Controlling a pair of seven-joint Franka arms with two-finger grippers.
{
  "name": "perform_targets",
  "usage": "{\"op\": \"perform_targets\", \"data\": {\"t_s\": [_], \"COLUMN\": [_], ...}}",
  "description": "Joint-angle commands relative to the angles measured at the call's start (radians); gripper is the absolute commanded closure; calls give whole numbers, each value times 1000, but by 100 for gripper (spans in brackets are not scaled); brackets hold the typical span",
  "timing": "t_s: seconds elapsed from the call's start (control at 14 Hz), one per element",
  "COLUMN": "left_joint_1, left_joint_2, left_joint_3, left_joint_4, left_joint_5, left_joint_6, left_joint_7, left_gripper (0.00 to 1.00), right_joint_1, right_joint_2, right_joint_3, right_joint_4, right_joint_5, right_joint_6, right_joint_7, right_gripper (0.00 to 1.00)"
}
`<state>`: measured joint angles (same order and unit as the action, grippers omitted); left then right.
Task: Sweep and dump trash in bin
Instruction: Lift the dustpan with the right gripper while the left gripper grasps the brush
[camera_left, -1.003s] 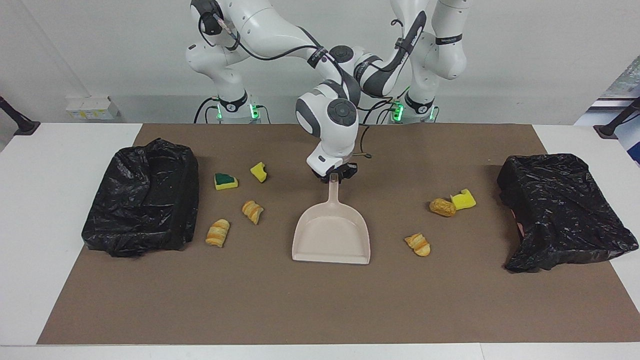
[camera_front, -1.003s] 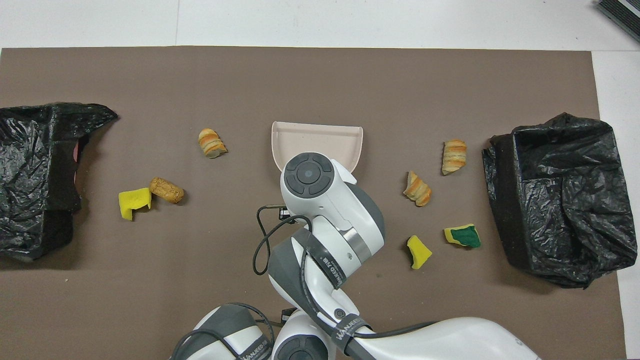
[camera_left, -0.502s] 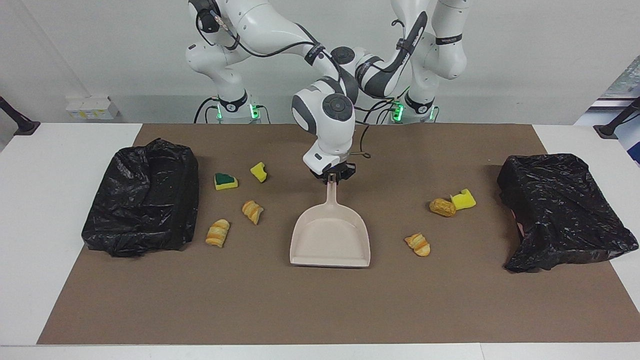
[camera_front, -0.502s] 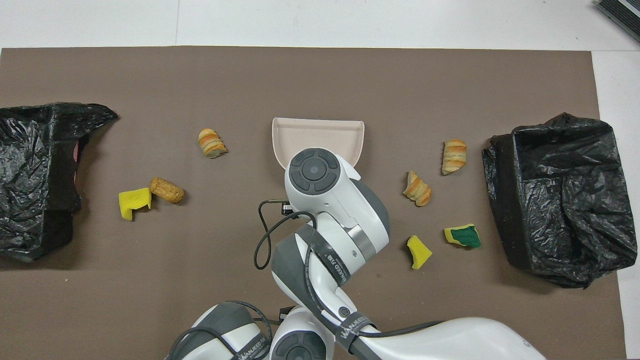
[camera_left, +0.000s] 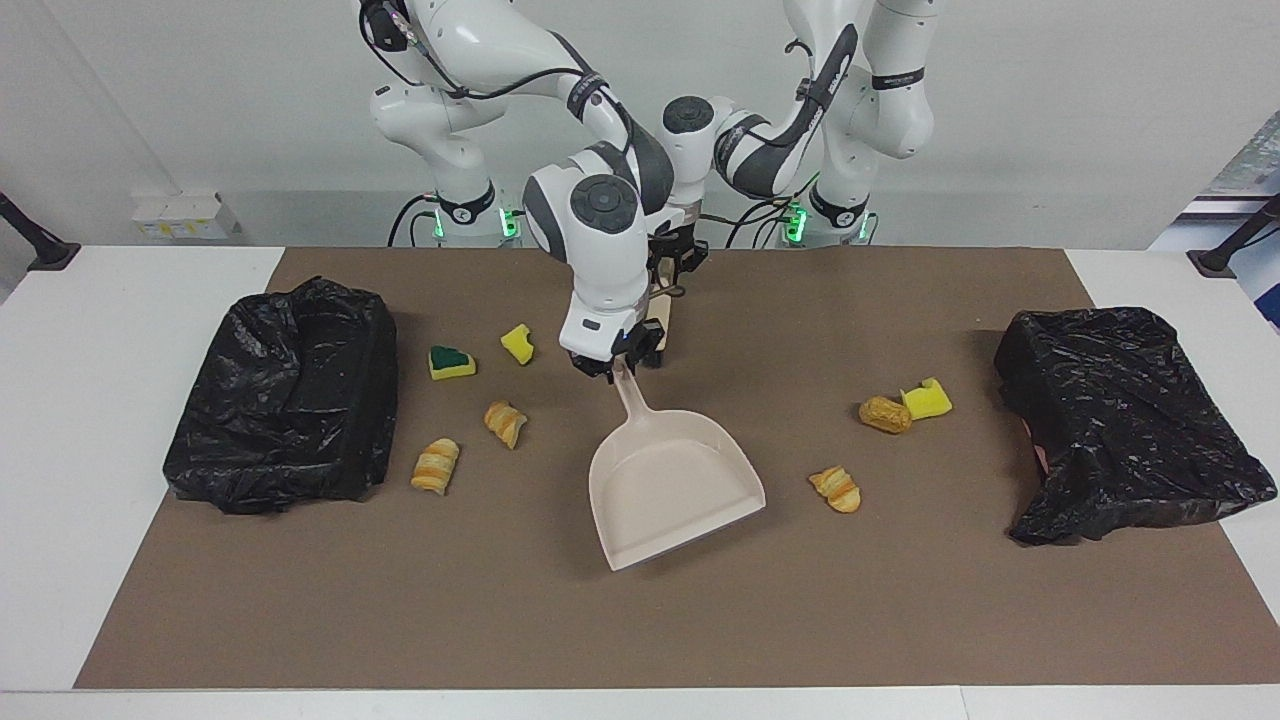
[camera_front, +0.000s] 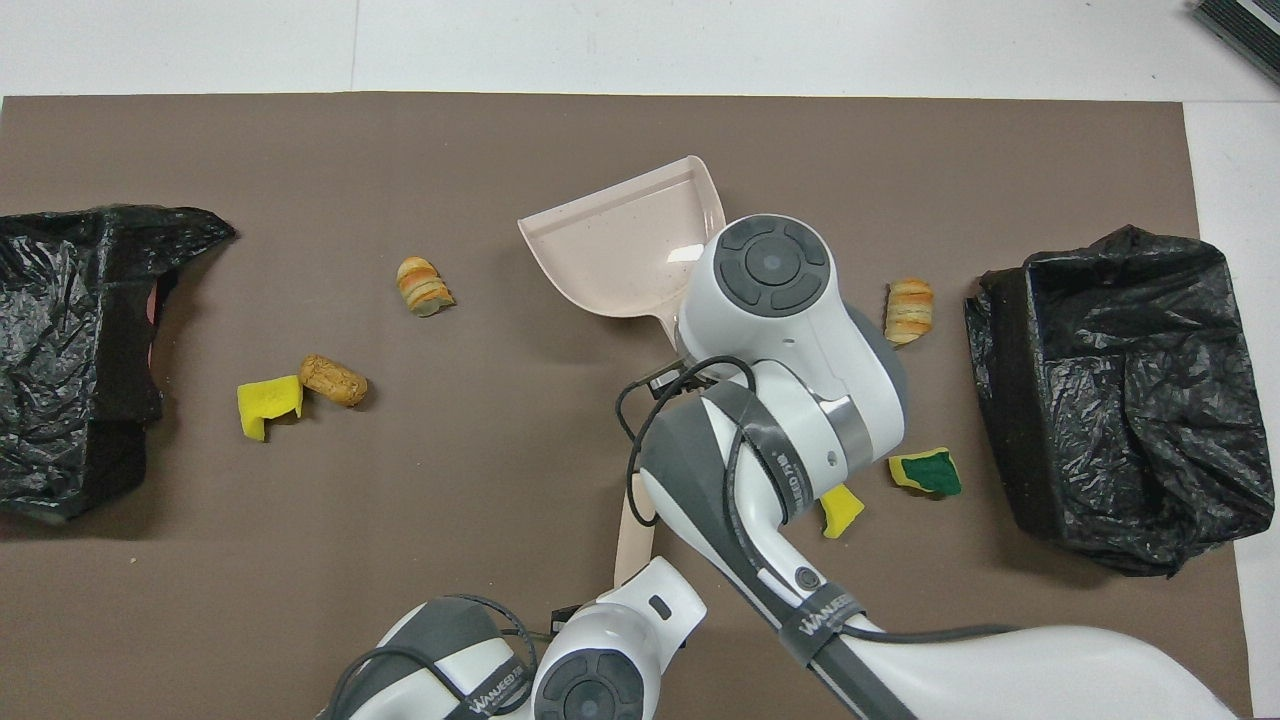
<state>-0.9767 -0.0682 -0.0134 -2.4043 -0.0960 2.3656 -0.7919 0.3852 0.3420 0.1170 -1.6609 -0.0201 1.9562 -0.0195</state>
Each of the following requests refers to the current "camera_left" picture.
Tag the striped croissant piece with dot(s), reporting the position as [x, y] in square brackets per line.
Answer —
[505, 423]
[435, 466]
[835, 489]

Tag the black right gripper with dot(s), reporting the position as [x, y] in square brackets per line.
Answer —
[600, 358]

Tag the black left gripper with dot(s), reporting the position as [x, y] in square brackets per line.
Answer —
[680, 245]

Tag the green and yellow sponge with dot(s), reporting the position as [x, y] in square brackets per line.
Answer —
[452, 362]

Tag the pink bin box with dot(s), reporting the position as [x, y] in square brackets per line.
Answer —
[1040, 458]

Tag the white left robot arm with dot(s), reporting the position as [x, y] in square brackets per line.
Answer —
[880, 120]

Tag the yellow sponge piece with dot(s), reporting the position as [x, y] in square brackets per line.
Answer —
[930, 402]
[517, 343]

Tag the brown table mat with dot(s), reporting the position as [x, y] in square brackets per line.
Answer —
[640, 620]

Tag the beige hand brush black bristles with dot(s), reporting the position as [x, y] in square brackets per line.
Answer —
[664, 315]

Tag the printed grey board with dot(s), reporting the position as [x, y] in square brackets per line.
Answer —
[1255, 170]

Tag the black trash bag bin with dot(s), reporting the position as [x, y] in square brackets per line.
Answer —
[270, 420]
[1130, 430]

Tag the beige plastic dustpan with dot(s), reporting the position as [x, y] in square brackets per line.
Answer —
[670, 480]

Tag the brown bread roll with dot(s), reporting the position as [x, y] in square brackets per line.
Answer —
[885, 414]

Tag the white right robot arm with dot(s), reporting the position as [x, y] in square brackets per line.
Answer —
[600, 270]

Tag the white wall socket box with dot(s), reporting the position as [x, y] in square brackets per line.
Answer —
[185, 218]

